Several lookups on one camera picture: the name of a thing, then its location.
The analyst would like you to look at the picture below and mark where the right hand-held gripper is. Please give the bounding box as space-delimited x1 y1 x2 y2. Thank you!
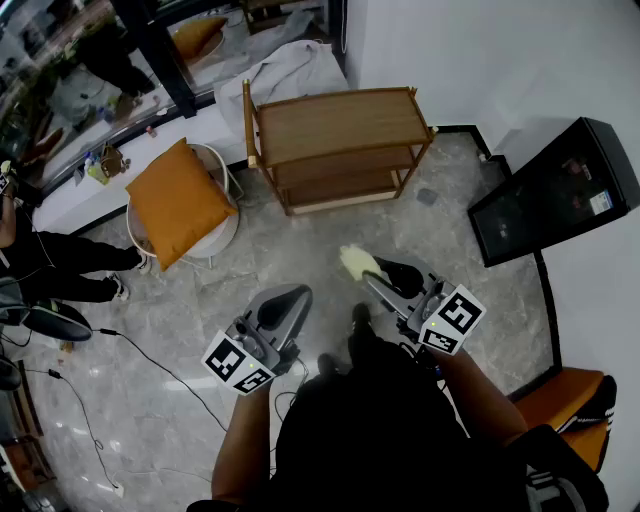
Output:
363 255 487 357

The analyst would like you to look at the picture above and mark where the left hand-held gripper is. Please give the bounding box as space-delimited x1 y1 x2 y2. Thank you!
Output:
200 283 314 396

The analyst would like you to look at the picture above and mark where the pale yellow cloth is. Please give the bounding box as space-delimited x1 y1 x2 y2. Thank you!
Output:
338 243 385 283

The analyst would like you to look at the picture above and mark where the wooden three-tier shelf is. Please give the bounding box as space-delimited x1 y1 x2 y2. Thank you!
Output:
242 79 439 216

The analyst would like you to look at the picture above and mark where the person's right forearm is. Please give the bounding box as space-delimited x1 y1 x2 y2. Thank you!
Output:
429 347 530 446

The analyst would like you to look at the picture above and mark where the person's left forearm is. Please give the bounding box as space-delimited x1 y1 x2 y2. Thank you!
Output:
210 384 275 505

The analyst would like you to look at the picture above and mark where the black glass-door cabinet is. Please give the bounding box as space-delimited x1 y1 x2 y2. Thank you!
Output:
467 117 640 269

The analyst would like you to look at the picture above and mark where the white round chair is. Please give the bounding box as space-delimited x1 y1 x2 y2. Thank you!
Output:
125 142 246 271

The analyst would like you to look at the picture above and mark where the orange cushion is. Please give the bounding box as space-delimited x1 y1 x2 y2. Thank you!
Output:
171 16 230 60
124 137 240 272

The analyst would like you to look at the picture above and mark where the person's black clothing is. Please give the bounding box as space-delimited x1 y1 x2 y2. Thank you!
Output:
187 302 609 512

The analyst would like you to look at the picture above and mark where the orange bench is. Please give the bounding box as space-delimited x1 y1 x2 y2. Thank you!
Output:
514 367 616 474

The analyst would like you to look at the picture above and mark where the black padded seat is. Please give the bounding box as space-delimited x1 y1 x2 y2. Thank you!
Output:
22 303 95 344

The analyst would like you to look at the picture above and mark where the brown bag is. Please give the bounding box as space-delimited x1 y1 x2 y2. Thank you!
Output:
98 142 125 179

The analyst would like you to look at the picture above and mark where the black white-striped garment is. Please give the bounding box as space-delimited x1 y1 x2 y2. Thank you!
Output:
554 374 619 434

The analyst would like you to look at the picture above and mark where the light grey fabric sheet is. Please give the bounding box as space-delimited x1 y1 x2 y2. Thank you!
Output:
214 39 350 136

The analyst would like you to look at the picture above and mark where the left hand-held gripper cable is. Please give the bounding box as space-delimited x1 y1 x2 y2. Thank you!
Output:
272 357 311 451

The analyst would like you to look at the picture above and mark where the black floor cable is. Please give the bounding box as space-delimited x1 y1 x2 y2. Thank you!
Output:
98 327 230 434
24 368 126 499

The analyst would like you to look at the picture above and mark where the black window frame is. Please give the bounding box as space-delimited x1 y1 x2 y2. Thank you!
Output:
109 0 351 120

